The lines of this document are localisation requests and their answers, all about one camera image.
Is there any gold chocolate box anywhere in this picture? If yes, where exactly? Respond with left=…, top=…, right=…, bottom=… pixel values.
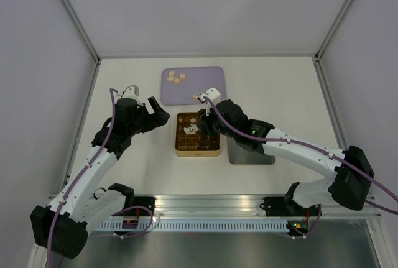
left=175, top=112, right=221, bottom=157

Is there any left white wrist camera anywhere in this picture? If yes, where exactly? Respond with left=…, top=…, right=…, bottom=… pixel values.
left=116, top=85, right=144, bottom=106

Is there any purple plastic tray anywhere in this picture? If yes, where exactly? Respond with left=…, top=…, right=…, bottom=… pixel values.
left=160, top=66, right=227, bottom=106

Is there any left aluminium frame post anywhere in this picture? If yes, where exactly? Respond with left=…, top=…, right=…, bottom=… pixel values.
left=59, top=0, right=101, bottom=64

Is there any aluminium frame post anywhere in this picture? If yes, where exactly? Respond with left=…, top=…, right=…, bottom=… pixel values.
left=59, top=0, right=101, bottom=64
left=313, top=0, right=355, bottom=62

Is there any aluminium mounting rail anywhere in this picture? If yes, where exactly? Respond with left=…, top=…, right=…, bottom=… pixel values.
left=42, top=193, right=382, bottom=219

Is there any white slotted cable duct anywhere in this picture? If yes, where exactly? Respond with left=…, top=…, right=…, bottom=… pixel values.
left=95, top=218, right=288, bottom=233

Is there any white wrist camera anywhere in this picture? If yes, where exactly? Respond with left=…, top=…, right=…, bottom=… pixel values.
left=116, top=85, right=144, bottom=106
left=198, top=88, right=221, bottom=104

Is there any right aluminium frame post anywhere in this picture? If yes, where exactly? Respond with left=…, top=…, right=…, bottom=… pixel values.
left=313, top=0, right=355, bottom=62

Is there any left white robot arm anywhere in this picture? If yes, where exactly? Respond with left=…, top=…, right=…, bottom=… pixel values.
left=30, top=96, right=170, bottom=259

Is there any purple cable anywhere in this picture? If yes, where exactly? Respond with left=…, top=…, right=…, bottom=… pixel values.
left=203, top=95, right=398, bottom=215
left=46, top=87, right=156, bottom=268

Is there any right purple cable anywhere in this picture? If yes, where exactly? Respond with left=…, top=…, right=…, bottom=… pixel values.
left=203, top=95, right=398, bottom=215

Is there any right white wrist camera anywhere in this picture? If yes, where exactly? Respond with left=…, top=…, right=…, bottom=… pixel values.
left=198, top=88, right=221, bottom=104

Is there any silver tin lid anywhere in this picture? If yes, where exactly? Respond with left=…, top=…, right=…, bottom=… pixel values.
left=227, top=138, right=275, bottom=165

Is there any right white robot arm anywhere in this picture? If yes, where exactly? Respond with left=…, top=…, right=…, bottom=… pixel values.
left=198, top=98, right=374, bottom=215

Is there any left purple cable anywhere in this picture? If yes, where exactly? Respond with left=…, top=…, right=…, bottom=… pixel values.
left=46, top=87, right=156, bottom=268

